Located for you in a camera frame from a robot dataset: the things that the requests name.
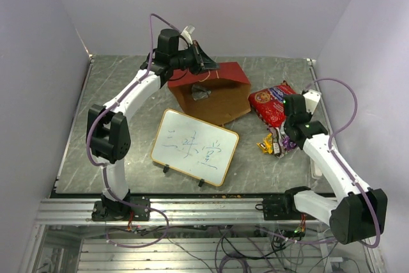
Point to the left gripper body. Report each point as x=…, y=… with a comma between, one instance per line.
x=193, y=63

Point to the red paper bag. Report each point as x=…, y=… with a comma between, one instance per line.
x=229, y=98

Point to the red chips bag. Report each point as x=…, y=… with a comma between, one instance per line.
x=268, y=103

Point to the yellow m&m's packet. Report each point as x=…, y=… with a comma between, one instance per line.
x=266, y=145

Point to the purple candy packet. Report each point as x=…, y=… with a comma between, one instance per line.
x=286, y=144

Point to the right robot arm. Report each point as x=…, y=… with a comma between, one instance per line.
x=358, y=212

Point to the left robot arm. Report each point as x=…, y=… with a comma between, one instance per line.
x=108, y=137

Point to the small whiteboard with stand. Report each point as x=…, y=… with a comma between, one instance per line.
x=194, y=147

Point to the white eraser block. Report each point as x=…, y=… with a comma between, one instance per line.
x=315, y=171

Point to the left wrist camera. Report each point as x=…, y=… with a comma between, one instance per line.
x=187, y=34

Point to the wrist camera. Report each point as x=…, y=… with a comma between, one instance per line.
x=312, y=99
x=187, y=34

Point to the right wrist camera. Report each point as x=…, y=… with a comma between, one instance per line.
x=312, y=99

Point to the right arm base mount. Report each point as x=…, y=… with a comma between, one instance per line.
x=273, y=209

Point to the aluminium rail frame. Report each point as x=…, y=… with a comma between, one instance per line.
x=187, y=233

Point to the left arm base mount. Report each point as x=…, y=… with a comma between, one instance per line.
x=107, y=210

